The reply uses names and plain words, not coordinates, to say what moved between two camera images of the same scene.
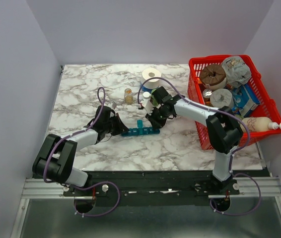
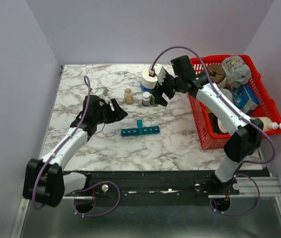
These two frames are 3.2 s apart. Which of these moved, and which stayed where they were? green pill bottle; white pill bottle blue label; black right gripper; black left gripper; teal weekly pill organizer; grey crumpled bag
Moved: black left gripper; black right gripper
Stayed: white pill bottle blue label; grey crumpled bag; teal weekly pill organizer; green pill bottle
